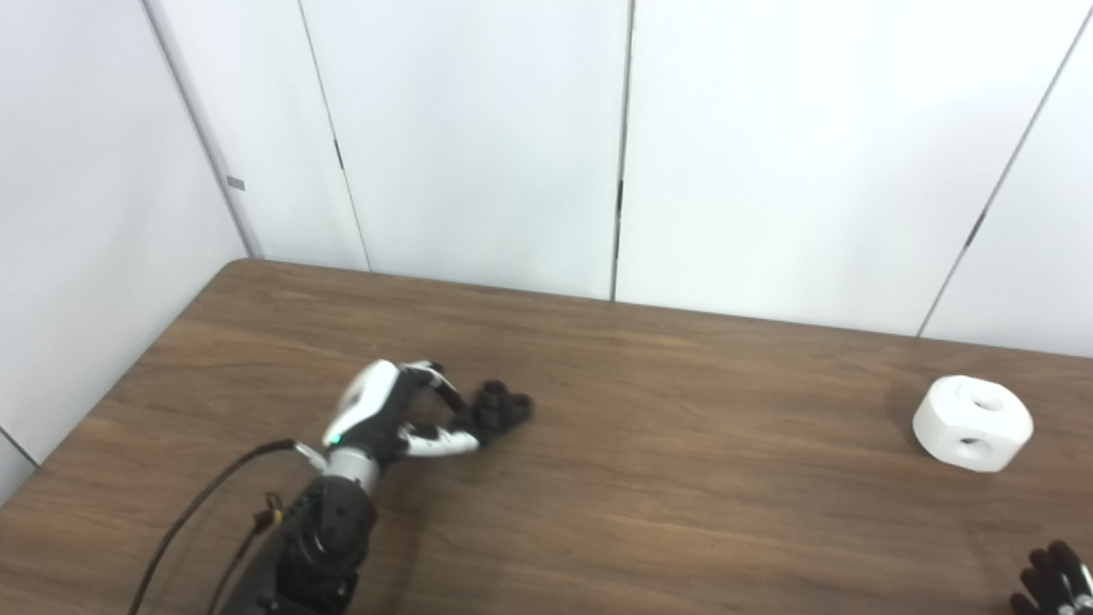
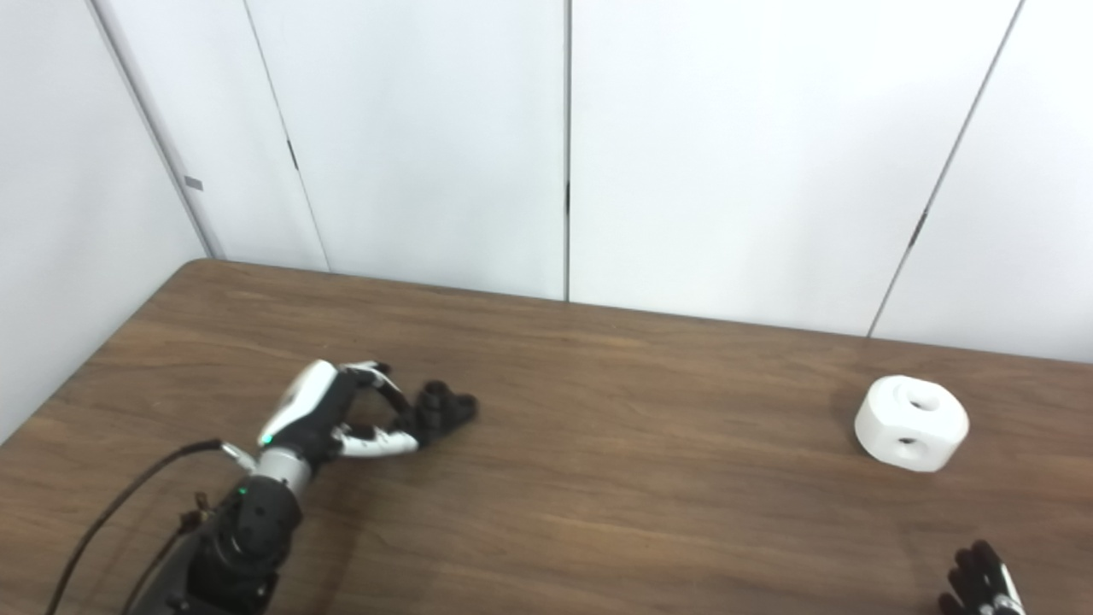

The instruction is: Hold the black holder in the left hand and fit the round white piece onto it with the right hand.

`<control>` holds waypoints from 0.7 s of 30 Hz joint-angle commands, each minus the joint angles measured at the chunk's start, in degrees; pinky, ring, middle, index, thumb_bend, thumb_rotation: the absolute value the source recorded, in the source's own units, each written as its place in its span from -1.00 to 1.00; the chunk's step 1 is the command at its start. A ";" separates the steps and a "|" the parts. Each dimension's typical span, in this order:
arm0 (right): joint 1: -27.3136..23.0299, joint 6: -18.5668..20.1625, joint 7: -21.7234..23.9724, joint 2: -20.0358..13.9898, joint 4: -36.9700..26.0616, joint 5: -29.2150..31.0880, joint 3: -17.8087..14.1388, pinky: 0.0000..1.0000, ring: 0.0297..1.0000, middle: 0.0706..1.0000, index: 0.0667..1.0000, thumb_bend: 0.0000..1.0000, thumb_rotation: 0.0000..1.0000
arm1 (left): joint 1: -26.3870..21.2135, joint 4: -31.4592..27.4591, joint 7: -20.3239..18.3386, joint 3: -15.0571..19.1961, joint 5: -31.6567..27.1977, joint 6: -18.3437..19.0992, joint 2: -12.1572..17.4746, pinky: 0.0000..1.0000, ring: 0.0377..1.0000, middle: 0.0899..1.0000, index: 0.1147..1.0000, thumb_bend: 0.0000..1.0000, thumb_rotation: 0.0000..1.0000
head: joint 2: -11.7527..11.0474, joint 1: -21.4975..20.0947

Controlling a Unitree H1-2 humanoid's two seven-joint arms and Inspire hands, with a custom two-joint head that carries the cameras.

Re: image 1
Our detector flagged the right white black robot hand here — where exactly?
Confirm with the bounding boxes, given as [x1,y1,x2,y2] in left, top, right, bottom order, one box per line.
[1009,541,1093,615]

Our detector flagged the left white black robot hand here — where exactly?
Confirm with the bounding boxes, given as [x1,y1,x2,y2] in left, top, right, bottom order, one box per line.
[323,359,483,466]

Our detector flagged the black flanged holder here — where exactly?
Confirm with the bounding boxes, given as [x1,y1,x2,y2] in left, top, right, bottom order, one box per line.
[468,381,535,441]

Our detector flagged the round white piece with holes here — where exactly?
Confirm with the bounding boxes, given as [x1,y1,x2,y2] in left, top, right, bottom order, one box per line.
[912,375,1034,473]

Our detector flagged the thin left arm wire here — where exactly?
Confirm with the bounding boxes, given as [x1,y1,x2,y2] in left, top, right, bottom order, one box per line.
[205,492,284,615]

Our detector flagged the thick black left wrist cable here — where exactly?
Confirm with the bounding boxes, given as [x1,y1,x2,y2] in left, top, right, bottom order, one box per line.
[128,438,330,615]

